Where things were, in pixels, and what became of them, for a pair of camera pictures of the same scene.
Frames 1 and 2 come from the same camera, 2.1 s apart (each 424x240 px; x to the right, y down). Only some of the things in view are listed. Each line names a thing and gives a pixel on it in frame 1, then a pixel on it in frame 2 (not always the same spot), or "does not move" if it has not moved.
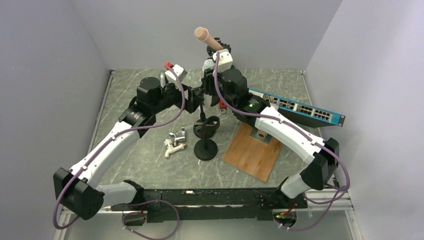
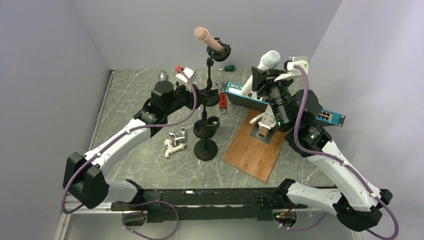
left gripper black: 193,101 does not move
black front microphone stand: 205,149 does not move
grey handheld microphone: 162,78 does not move
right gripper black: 208,81 → 260,78
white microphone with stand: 209,63 → 269,60
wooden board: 252,155 does not move
